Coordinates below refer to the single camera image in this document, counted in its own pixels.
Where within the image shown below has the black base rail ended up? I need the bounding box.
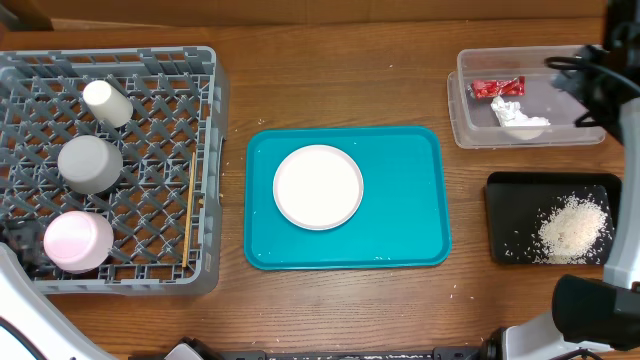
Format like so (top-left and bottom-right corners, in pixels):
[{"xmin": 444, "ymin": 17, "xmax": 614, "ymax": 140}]
[{"xmin": 129, "ymin": 337, "xmax": 501, "ymax": 360}]

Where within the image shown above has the black plastic bin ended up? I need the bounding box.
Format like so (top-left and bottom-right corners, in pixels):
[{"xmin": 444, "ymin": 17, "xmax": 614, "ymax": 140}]
[{"xmin": 485, "ymin": 172, "xmax": 622, "ymax": 264}]

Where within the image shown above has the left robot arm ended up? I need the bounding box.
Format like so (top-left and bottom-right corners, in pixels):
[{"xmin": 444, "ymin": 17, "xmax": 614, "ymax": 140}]
[{"xmin": 1, "ymin": 218, "xmax": 112, "ymax": 360}]

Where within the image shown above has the teal plastic tray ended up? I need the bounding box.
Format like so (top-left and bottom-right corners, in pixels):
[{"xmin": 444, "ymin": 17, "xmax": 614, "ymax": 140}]
[{"xmin": 244, "ymin": 126, "xmax": 452, "ymax": 271}]

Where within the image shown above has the pink shallow bowl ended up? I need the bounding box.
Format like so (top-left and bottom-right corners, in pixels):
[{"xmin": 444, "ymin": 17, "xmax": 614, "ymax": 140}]
[{"xmin": 43, "ymin": 211, "xmax": 114, "ymax": 273}]

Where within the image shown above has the grey white bowl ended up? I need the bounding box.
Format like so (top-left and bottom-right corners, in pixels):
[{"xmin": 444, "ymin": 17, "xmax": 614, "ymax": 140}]
[{"xmin": 57, "ymin": 135, "xmax": 124, "ymax": 195}]

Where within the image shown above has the white cup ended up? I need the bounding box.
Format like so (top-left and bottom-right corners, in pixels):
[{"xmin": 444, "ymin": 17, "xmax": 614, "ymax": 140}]
[{"xmin": 82, "ymin": 80, "xmax": 133, "ymax": 128}]

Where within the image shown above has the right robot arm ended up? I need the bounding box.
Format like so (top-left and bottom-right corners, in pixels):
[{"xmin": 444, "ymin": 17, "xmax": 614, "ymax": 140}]
[{"xmin": 475, "ymin": 0, "xmax": 639, "ymax": 359}]

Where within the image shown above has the white napkin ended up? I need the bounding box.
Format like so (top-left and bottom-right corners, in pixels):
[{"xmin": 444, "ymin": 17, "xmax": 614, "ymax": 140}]
[{"xmin": 491, "ymin": 96, "xmax": 550, "ymax": 127}]

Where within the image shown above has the pile of rice grains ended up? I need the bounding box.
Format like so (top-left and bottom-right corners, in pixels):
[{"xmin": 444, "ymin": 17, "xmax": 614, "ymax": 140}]
[{"xmin": 502, "ymin": 192, "xmax": 615, "ymax": 266}]

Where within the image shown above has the clear plastic bin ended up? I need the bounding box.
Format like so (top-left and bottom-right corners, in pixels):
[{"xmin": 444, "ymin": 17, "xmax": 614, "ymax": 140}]
[{"xmin": 446, "ymin": 44, "xmax": 630, "ymax": 150}]

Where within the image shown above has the grey plastic dish rack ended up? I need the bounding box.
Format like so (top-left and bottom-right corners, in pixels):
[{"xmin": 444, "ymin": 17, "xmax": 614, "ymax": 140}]
[{"xmin": 1, "ymin": 46, "xmax": 230, "ymax": 295}]

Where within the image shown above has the red snack wrapper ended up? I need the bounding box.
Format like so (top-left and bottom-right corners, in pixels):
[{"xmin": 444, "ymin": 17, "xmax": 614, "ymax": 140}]
[{"xmin": 469, "ymin": 76, "xmax": 526, "ymax": 98}]

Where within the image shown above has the large white plate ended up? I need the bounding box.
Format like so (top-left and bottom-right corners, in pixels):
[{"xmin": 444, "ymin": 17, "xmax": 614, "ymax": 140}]
[{"xmin": 272, "ymin": 144, "xmax": 364, "ymax": 231}]

